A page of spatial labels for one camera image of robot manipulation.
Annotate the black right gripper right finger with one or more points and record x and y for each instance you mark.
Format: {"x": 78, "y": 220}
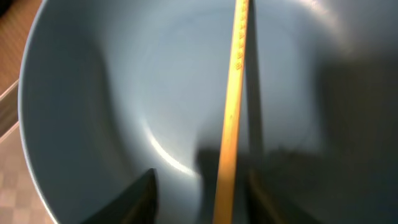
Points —
{"x": 264, "y": 207}

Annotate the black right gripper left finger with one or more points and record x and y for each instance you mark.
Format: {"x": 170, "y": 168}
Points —
{"x": 138, "y": 204}

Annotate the wooden chopstick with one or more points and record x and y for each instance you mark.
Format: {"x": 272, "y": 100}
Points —
{"x": 224, "y": 196}

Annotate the dark blue plate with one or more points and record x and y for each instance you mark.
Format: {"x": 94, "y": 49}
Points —
{"x": 111, "y": 89}

